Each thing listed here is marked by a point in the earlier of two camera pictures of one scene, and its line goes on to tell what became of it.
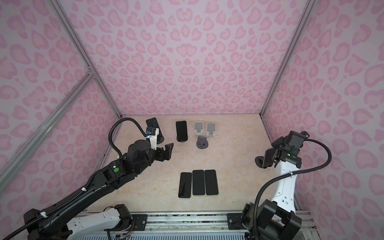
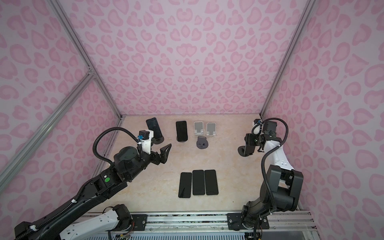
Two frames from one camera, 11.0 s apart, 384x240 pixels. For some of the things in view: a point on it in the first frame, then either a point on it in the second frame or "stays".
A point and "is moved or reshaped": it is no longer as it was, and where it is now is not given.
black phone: x=181 y=130 stays
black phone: x=198 y=188 stays
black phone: x=211 y=183 stays
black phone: x=153 y=123 stays
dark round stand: x=202 y=143 stays
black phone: x=268 y=159 is moved or reshaped
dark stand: x=259 y=160 to x=241 y=150
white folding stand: x=211 y=129 stays
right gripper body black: x=280 y=144 to x=258 y=139
